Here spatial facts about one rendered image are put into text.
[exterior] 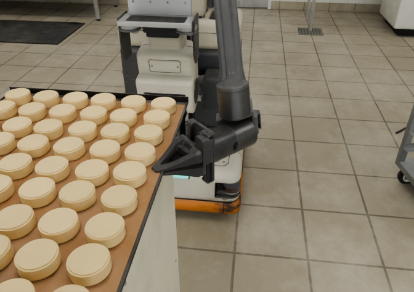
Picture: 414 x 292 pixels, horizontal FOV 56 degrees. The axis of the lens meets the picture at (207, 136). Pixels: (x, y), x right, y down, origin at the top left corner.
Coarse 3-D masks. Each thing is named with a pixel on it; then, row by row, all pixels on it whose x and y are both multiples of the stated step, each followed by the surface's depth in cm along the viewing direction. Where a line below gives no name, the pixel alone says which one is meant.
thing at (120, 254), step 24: (0, 120) 77; (168, 144) 70; (72, 168) 64; (96, 192) 59; (144, 192) 59; (24, 240) 51; (72, 240) 51; (120, 264) 47; (48, 288) 45; (96, 288) 45
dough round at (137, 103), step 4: (128, 96) 81; (132, 96) 81; (136, 96) 81; (140, 96) 81; (124, 100) 79; (128, 100) 79; (132, 100) 79; (136, 100) 79; (140, 100) 79; (144, 100) 80; (124, 104) 78; (128, 104) 78; (132, 104) 78; (136, 104) 78; (140, 104) 78; (144, 104) 79; (132, 108) 78; (136, 108) 78; (140, 108) 79; (144, 108) 80; (136, 112) 78; (140, 112) 79
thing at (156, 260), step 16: (160, 192) 78; (160, 208) 79; (160, 224) 80; (144, 240) 68; (160, 240) 81; (176, 240) 101; (144, 256) 69; (160, 256) 82; (176, 256) 101; (144, 272) 70; (160, 272) 83; (176, 272) 103; (128, 288) 61; (144, 288) 70; (160, 288) 84; (176, 288) 105
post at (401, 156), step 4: (412, 108) 180; (412, 112) 180; (412, 116) 180; (408, 120) 183; (412, 120) 180; (408, 124) 183; (412, 124) 181; (408, 128) 183; (404, 132) 187; (404, 136) 187; (408, 136) 185; (412, 136) 185; (404, 140) 187; (408, 140) 186; (400, 144) 191; (404, 144) 188; (400, 148) 191; (400, 152) 191; (404, 152) 190; (400, 156) 191; (404, 156) 191; (396, 160) 195; (400, 160) 192; (404, 160) 193; (396, 164) 195
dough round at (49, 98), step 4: (40, 92) 82; (44, 92) 82; (48, 92) 82; (52, 92) 82; (56, 92) 82; (36, 96) 81; (40, 96) 81; (44, 96) 81; (48, 96) 81; (52, 96) 81; (56, 96) 81; (36, 100) 80; (40, 100) 80; (44, 100) 80; (48, 100) 80; (52, 100) 80; (56, 100) 81; (44, 104) 80; (48, 104) 80; (52, 104) 81; (56, 104) 82
